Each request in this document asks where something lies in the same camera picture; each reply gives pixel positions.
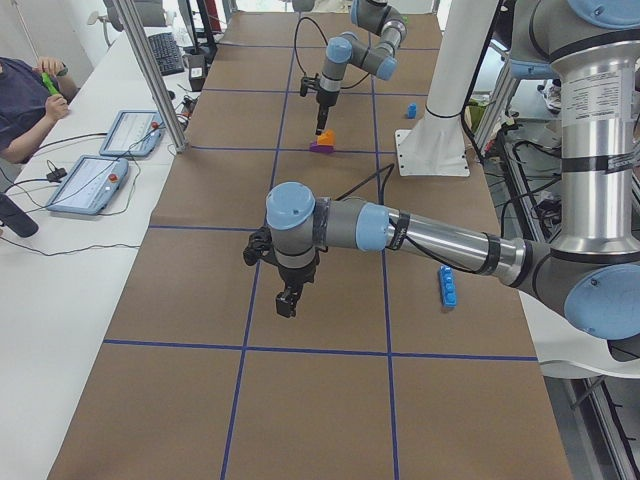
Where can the white chair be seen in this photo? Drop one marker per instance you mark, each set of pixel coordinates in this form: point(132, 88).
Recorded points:
point(567, 353)

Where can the far teach pendant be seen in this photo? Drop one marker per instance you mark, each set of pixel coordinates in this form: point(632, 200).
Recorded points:
point(133, 132)

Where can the purple trapezoid block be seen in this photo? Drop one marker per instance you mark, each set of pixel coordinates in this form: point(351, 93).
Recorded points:
point(321, 148)

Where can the long blue studded block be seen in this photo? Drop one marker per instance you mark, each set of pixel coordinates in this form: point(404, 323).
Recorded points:
point(448, 289)

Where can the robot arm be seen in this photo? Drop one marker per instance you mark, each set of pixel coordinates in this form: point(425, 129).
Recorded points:
point(376, 17)
point(590, 273)

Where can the white camera mast base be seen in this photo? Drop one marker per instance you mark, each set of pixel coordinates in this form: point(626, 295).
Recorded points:
point(435, 146)

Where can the black keyboard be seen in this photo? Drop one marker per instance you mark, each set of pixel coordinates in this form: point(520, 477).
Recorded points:
point(166, 53)

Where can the orange trapezoid block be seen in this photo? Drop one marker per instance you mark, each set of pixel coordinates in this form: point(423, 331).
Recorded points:
point(326, 138)

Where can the seated person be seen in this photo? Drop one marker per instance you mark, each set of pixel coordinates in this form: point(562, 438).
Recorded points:
point(33, 100)

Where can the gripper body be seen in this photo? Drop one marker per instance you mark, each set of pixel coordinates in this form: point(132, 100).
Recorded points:
point(326, 98)
point(296, 275)

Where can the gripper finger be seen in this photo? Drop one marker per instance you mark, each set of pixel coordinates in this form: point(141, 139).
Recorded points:
point(318, 124)
point(296, 296)
point(324, 117)
point(285, 303)

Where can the near teach pendant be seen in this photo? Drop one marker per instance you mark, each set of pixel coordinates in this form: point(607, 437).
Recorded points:
point(89, 186)

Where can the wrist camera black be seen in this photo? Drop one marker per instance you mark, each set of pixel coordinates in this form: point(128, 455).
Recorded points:
point(259, 247)
point(308, 84)

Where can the aluminium frame post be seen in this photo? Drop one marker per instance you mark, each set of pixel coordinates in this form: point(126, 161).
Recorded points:
point(136, 34)

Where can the small blue block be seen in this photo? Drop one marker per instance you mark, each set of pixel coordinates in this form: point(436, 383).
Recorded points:
point(411, 111)

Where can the teach pendant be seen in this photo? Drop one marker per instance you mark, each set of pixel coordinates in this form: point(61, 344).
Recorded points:
point(133, 132)
point(89, 186)

